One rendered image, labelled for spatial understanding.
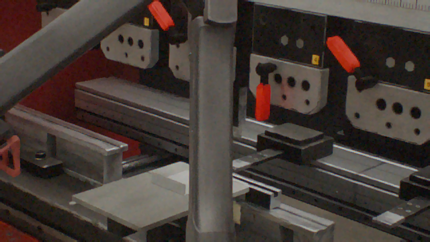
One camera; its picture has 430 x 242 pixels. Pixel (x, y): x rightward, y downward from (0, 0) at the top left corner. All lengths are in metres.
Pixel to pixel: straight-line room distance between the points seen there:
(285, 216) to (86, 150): 0.55
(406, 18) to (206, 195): 0.39
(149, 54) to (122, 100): 0.53
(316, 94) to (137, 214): 0.35
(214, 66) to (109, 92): 1.08
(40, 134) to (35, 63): 0.92
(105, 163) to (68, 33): 0.77
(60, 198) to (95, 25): 0.76
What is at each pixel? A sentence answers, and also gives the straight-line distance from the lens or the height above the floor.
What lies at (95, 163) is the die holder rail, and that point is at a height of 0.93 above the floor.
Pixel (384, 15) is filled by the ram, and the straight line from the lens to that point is 1.26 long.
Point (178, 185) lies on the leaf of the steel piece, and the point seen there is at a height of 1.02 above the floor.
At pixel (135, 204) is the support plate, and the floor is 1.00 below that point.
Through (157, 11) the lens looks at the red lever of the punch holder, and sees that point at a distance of 1.52.
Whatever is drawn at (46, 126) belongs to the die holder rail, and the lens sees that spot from 1.95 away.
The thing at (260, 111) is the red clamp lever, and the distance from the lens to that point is 1.38.
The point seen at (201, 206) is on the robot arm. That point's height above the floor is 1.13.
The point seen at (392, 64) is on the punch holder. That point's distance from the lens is 1.26.
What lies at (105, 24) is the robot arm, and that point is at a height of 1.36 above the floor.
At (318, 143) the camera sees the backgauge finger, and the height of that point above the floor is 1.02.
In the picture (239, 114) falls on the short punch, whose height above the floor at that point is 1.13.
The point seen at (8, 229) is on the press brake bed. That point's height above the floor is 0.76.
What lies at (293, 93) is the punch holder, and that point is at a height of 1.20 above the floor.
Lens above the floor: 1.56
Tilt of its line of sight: 17 degrees down
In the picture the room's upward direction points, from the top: 2 degrees clockwise
